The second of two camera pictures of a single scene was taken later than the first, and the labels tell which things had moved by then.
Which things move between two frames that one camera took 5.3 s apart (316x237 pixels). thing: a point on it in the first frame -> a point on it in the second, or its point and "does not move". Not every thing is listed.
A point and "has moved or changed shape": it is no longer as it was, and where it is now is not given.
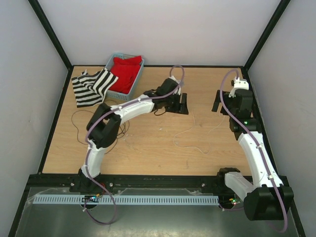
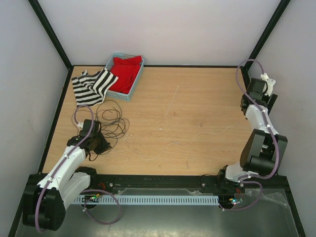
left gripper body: [173, 103] -> [93, 138]
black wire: [156, 115] has moved or changed shape
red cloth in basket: [127, 70] does not move
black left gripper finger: [183, 108] -> [101, 144]
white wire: [192, 127] -> [176, 144]
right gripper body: [227, 102] -> [262, 97]
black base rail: [135, 185] does not move
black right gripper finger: [217, 100] -> [269, 104]
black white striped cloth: [90, 88] does not move
